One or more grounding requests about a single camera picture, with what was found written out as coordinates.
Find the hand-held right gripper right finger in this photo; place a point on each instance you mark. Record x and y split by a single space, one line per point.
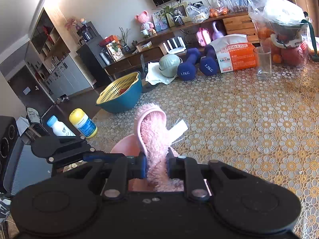
172 166

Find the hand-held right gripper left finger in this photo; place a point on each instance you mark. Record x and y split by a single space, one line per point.
141 166

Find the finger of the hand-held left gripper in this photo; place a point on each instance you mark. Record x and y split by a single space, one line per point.
107 157

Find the pink and purple round container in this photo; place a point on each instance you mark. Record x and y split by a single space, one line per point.
124 145

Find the pink fluffy towel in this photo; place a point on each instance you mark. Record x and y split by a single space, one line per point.
152 134

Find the white bottle with blue cap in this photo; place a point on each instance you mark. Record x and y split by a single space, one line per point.
58 128

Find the yellow bottle with blue label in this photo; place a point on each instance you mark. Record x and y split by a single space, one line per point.
83 124

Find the black speaker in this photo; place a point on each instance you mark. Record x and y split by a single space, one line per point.
7 149

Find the blue plastic bowl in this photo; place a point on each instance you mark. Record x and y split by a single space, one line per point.
122 102

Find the yellow strainer basket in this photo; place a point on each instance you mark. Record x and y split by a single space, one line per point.
112 92

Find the floral lace tablecloth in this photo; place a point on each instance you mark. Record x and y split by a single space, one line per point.
236 129

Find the white cloth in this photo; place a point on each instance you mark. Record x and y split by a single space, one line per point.
153 76

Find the dark blue dumbbell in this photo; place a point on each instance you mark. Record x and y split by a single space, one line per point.
187 72
208 67

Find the black cabinet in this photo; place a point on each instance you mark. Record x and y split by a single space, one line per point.
89 57

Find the pale green ceramic pot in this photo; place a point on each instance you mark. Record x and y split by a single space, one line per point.
170 66

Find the twigs in dark vase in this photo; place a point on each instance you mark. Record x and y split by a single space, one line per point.
125 47

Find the orange box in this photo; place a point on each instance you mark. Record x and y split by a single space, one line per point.
108 41

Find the white router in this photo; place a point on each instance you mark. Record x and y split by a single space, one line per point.
174 46

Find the black coffee maker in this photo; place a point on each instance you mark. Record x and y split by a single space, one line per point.
87 32

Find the orange and white tissue pack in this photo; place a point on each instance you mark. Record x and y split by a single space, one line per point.
239 57

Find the small white cup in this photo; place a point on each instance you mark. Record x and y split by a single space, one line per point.
145 32

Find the pink bag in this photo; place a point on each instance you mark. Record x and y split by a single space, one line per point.
203 37

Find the clear glass cup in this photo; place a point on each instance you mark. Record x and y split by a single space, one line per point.
263 66

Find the pink bear figure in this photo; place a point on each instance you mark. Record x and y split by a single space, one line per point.
144 20

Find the pastel picture card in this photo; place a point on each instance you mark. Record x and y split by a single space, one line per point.
159 22

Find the green plant in black vase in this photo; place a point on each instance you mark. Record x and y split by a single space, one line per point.
178 20

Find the small orange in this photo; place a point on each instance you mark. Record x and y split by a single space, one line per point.
276 58

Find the clear bag of food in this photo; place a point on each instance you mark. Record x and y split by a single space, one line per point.
198 13

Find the wooden media console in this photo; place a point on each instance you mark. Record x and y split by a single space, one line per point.
239 25

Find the row of small oranges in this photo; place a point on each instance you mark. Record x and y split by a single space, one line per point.
218 12

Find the dark green ribbon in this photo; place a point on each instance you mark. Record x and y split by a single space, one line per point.
312 42

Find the large clear plastic bag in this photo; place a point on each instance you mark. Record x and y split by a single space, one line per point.
281 12

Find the wooden and white wall cabinet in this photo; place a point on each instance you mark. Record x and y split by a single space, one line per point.
57 67

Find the yellow photo frame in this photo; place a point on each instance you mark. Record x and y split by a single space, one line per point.
184 10

